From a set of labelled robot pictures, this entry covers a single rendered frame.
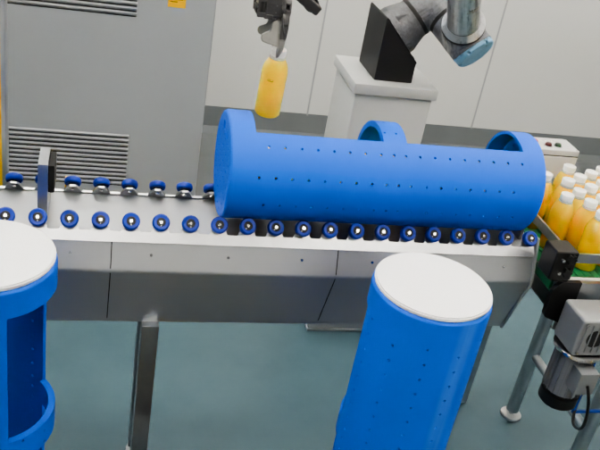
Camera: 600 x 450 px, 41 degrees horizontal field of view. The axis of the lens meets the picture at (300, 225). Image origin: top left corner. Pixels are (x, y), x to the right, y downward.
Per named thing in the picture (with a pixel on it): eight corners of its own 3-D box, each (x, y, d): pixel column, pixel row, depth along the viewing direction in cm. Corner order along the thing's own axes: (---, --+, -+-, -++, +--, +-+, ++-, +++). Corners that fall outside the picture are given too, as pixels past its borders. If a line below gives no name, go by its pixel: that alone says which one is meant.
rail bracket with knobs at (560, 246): (532, 266, 231) (543, 235, 226) (554, 267, 233) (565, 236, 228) (547, 286, 223) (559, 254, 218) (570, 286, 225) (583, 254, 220)
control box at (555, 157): (503, 162, 270) (512, 134, 265) (555, 165, 275) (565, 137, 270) (515, 175, 262) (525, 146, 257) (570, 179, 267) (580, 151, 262)
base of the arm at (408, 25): (373, 3, 298) (395, -13, 296) (396, 40, 309) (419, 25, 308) (391, 21, 283) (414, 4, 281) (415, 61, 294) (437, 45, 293)
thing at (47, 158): (40, 200, 213) (40, 146, 205) (55, 201, 214) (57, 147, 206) (37, 219, 204) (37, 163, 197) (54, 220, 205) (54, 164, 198)
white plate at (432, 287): (502, 276, 195) (501, 280, 196) (394, 239, 202) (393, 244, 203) (480, 334, 172) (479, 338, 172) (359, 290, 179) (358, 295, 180)
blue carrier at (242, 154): (210, 184, 231) (221, 91, 217) (487, 199, 253) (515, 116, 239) (220, 237, 207) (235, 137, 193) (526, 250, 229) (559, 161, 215)
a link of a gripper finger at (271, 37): (257, 55, 197) (262, 17, 194) (281, 57, 198) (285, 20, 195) (260, 58, 194) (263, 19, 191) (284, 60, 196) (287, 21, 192)
